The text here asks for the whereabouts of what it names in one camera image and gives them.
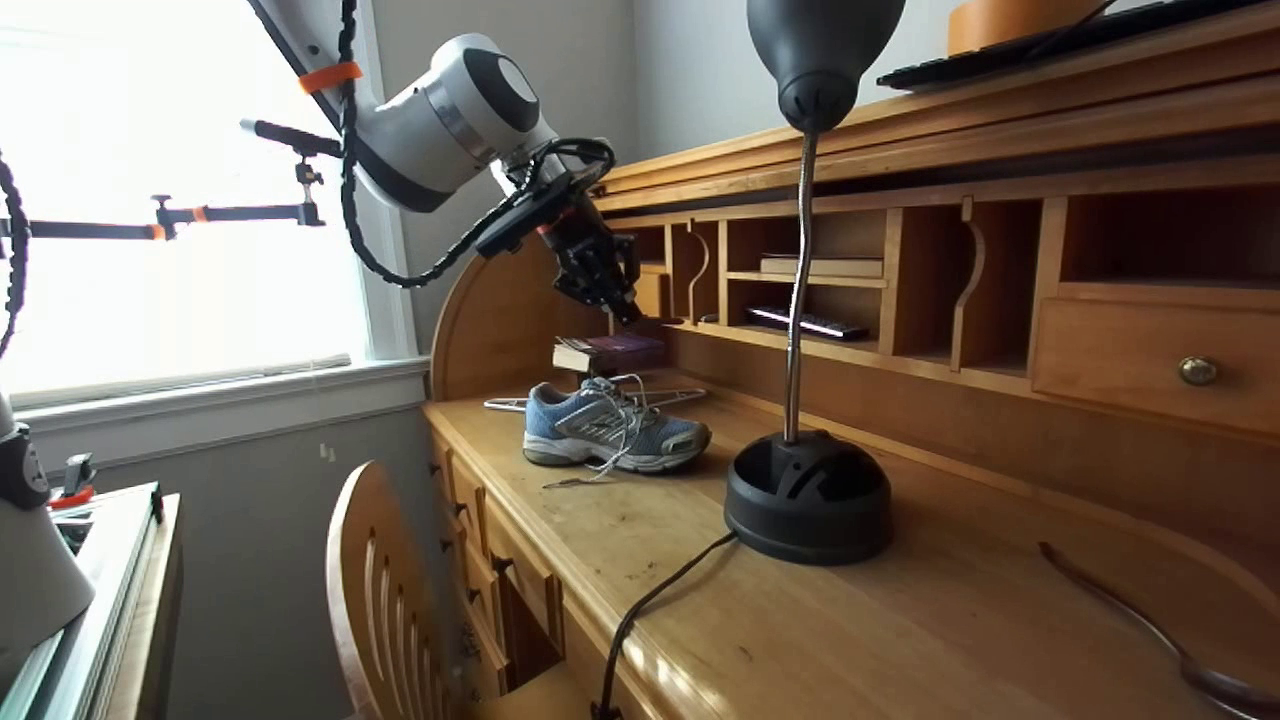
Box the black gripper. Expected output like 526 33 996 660
537 178 654 333

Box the black desk lamp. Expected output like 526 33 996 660
719 0 912 567

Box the wooden roll-top desk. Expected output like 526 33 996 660
420 0 1280 720

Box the small wooden desk drawer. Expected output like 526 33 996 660
1027 292 1280 439

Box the purple paperback book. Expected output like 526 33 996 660
547 326 677 380

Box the blue grey sneaker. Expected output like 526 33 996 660
517 373 718 481

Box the wooden chair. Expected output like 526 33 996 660
319 455 591 720

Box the orange tape roll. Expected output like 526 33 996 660
944 0 1112 61

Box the bright window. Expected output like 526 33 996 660
0 0 379 405

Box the flat black tray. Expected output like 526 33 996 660
873 0 1270 95

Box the brass drawer knob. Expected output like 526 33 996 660
1171 350 1225 393

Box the white side table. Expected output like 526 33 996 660
0 476 187 720

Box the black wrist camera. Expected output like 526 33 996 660
470 137 620 261

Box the black lamp power cable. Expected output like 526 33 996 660
590 529 739 720

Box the orange strap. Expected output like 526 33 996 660
295 61 365 101

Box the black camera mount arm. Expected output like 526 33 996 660
0 112 348 243

